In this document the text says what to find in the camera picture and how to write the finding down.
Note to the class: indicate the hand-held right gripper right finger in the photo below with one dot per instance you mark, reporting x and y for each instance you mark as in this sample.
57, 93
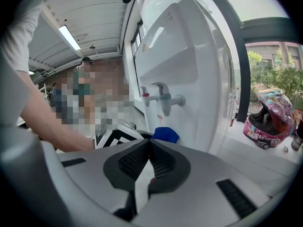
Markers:
201, 185

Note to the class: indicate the small silver object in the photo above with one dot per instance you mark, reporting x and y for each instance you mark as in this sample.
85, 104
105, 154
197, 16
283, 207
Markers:
286, 148

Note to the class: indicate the blue cloth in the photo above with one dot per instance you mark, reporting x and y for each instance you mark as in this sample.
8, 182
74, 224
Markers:
165, 134

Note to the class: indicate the white water dispenser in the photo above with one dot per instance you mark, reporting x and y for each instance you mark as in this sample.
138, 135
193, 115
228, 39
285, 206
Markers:
189, 67

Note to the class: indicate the long ceiling light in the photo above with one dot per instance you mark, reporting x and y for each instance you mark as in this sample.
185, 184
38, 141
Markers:
69, 37

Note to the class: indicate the colourful helmet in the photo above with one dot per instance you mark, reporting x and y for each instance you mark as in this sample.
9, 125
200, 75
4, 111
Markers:
272, 122

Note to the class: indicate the black tumbler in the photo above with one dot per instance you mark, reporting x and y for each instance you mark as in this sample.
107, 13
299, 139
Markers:
298, 136

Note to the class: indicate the person's left forearm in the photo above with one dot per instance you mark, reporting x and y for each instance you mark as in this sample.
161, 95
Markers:
54, 122

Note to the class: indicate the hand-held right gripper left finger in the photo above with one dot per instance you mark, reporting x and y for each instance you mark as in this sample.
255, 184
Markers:
94, 174

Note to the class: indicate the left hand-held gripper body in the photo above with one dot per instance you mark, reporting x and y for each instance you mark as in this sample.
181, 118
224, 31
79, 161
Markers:
118, 136

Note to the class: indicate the person's white shirt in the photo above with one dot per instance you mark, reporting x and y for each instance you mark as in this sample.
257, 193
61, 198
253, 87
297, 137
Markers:
14, 55

